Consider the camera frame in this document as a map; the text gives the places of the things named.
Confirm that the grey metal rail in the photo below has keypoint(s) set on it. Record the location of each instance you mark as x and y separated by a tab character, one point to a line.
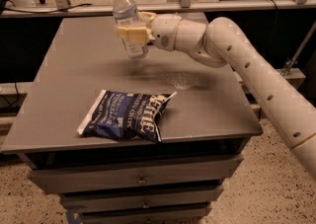
99	10

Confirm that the grey drawer cabinet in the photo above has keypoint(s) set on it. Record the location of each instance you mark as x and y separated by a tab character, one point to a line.
204	128

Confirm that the blue kettle chip bag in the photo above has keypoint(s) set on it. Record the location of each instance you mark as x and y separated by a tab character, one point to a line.
118	115

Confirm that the clear blue-label plastic bottle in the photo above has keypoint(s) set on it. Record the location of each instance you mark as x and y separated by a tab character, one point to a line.
126	14

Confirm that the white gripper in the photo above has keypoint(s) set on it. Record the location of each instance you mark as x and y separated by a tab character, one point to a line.
165	31

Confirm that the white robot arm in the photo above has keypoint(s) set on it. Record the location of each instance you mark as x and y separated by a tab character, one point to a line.
221	42

